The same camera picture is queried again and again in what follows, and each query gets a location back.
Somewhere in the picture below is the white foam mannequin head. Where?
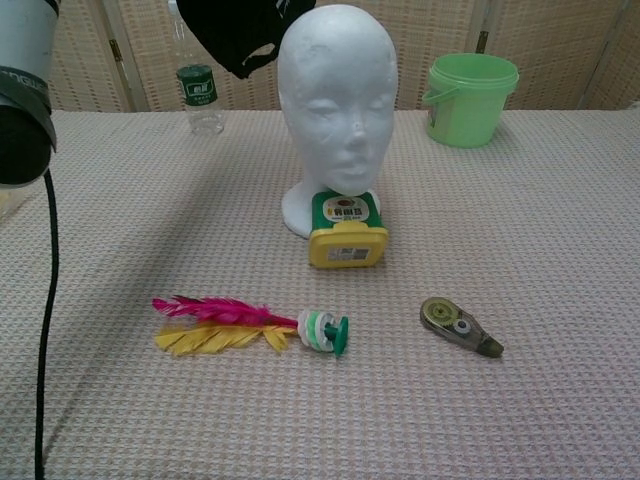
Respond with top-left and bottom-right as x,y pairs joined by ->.
276,3 -> 396,239

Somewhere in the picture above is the green yellow plastic container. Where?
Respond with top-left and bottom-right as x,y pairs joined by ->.
307,190 -> 390,270

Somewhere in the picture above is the pale woven tablecloth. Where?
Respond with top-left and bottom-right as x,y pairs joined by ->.
0,107 -> 640,480

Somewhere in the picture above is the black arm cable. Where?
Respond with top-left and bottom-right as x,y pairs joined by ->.
33,169 -> 60,480

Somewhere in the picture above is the beige woven folding screen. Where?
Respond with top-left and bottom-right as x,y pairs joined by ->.
49,0 -> 640,114

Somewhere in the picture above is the pink yellow feather shuttlecock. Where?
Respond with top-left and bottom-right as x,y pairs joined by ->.
152,294 -> 351,360

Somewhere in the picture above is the light green plastic bucket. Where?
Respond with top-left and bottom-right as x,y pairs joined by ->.
421,52 -> 520,149

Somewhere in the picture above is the grey correction tape dispenser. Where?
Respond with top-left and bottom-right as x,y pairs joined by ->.
419,296 -> 505,360

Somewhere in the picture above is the black baseball cap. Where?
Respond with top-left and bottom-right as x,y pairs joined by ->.
175,0 -> 317,80

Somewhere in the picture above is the clear green-label water bottle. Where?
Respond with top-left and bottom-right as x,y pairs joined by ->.
169,0 -> 225,135

